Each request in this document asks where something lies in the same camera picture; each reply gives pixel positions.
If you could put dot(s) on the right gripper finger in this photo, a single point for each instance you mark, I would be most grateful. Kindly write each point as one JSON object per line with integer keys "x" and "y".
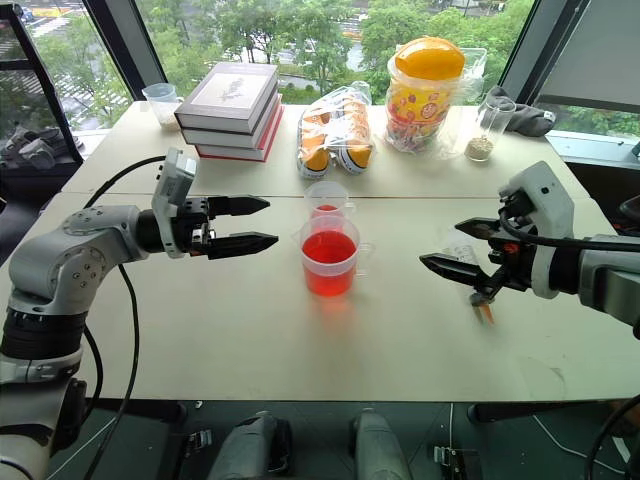
{"x": 452, "y": 267}
{"x": 480, "y": 229}

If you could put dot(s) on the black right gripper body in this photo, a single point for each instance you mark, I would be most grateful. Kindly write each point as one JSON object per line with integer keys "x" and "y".
{"x": 515, "y": 265}

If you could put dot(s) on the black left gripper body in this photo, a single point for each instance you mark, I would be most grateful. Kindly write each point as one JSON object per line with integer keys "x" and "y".
{"x": 194, "y": 225}

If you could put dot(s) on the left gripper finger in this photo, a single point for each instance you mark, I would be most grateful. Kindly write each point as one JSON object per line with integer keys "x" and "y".
{"x": 245, "y": 243}
{"x": 240, "y": 204}

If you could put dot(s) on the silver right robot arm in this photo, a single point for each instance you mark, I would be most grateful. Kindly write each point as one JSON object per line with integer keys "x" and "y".
{"x": 607, "y": 280}

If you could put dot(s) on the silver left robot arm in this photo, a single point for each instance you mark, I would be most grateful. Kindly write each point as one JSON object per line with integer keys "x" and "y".
{"x": 55, "y": 270}

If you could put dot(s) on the small clear measuring cup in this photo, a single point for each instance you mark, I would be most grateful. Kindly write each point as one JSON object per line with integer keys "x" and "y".
{"x": 325, "y": 197}

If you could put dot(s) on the large cup of red liquid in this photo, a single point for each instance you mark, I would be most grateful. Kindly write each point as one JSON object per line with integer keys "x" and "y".
{"x": 330, "y": 260}

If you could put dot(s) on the clear cup with pale grains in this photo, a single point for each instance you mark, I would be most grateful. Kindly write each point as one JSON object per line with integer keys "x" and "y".
{"x": 161, "y": 102}

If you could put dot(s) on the book with red cover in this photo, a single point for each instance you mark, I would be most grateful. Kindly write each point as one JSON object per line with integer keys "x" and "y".
{"x": 235, "y": 152}

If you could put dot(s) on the book with white cover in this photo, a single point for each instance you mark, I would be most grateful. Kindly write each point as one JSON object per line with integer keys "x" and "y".
{"x": 225, "y": 138}

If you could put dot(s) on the tall glass with grains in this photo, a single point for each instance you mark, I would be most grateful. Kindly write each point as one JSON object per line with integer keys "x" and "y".
{"x": 487, "y": 130}

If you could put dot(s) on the grey hardcover book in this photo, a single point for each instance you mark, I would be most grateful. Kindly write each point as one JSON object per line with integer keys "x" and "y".
{"x": 227, "y": 95}

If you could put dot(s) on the bag of snack packs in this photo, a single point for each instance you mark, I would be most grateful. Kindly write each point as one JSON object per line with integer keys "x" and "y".
{"x": 332, "y": 130}

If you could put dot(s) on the grey cloth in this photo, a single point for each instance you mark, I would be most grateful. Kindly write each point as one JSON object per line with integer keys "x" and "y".
{"x": 530, "y": 117}

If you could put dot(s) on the black object at table edge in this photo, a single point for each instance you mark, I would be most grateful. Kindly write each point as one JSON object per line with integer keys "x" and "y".
{"x": 631, "y": 215}

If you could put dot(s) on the candy jar with orange lid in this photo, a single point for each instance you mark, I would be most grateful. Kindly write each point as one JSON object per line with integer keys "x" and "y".
{"x": 422, "y": 100}

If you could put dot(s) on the black table foot bar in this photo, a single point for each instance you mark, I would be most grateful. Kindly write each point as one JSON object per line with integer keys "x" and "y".
{"x": 540, "y": 411}

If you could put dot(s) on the grey gloves pile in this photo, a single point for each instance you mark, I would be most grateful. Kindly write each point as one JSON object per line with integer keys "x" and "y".
{"x": 35, "y": 147}

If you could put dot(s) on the dark rounded robot leg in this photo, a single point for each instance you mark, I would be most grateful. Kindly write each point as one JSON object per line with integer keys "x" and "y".
{"x": 380, "y": 445}
{"x": 247, "y": 445}

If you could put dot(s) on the grey window blind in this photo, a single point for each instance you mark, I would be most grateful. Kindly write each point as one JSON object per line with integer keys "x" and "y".
{"x": 595, "y": 47}

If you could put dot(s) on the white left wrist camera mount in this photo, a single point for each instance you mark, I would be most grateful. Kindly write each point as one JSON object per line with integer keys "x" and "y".
{"x": 172, "y": 185}

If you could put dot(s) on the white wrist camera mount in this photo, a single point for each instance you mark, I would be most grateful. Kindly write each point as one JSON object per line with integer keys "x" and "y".
{"x": 550, "y": 200}
{"x": 172, "y": 185}

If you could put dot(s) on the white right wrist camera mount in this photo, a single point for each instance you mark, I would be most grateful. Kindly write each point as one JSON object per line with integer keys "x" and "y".
{"x": 550, "y": 200}

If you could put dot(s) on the black metal frame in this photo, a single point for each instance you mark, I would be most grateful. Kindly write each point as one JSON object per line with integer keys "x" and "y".
{"x": 45, "y": 75}

